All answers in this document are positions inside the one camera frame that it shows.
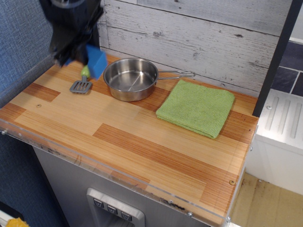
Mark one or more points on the grey toy fridge cabinet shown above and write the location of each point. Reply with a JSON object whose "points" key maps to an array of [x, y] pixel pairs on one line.
{"points": [[82, 189]]}

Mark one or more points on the dark left cabinet post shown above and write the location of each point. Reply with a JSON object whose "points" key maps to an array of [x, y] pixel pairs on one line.
{"points": [[95, 35]]}

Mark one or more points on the green handled grey spatula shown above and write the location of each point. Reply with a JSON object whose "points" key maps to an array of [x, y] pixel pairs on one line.
{"points": [[82, 86]]}

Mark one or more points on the clear acrylic edge guard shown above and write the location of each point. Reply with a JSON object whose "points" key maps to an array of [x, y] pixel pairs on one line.
{"points": [[187, 171]]}

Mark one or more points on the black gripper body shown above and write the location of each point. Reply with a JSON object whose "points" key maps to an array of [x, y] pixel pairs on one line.
{"points": [[72, 21]]}

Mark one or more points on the green folded cloth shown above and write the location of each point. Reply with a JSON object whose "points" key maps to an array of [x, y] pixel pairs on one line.
{"points": [[200, 109]]}

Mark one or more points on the blue arch-shaped wooden handle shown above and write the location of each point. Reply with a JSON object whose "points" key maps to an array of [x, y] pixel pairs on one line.
{"points": [[97, 61]]}

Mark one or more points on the dark cabinet post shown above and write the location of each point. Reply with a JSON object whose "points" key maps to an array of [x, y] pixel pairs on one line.
{"points": [[95, 35], [278, 54]]}

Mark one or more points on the yellow object at corner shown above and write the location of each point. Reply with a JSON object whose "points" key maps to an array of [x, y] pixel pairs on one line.
{"points": [[16, 222]]}

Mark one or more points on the white ribbed sink unit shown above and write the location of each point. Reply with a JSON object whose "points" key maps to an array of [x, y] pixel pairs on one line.
{"points": [[276, 154]]}

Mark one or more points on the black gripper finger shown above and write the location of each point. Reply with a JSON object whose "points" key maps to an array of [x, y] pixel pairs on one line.
{"points": [[62, 57], [79, 52]]}

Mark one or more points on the stainless steel pan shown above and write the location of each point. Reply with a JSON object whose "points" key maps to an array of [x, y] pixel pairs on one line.
{"points": [[134, 79]]}

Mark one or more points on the silver dispenser panel with buttons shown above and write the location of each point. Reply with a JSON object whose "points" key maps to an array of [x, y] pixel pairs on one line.
{"points": [[110, 212]]}

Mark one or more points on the dark right cabinet post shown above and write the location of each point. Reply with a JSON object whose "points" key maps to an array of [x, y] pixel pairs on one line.
{"points": [[278, 54]]}

